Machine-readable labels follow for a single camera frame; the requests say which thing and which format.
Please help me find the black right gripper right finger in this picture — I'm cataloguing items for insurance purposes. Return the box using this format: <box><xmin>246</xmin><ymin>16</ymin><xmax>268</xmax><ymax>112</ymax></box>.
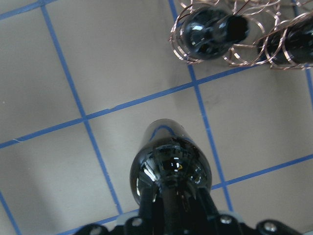
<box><xmin>193</xmin><ymin>187</ymin><xmax>220</xmax><ymax>235</ymax></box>

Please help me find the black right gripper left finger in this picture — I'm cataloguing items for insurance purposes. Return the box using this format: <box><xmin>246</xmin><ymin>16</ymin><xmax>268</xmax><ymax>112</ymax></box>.
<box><xmin>138</xmin><ymin>187</ymin><xmax>161</xmax><ymax>235</ymax></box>

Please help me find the black wine bottle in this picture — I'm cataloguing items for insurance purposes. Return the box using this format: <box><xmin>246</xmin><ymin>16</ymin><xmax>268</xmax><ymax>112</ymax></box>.
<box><xmin>130</xmin><ymin>118</ymin><xmax>212</xmax><ymax>235</ymax></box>
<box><xmin>181</xmin><ymin>7</ymin><xmax>249</xmax><ymax>60</ymax></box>
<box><xmin>264</xmin><ymin>16</ymin><xmax>313</xmax><ymax>66</ymax></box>

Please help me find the copper wire bottle basket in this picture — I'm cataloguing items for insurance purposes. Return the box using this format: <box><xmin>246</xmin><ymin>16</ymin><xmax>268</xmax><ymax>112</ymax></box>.
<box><xmin>169</xmin><ymin>0</ymin><xmax>313</xmax><ymax>70</ymax></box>

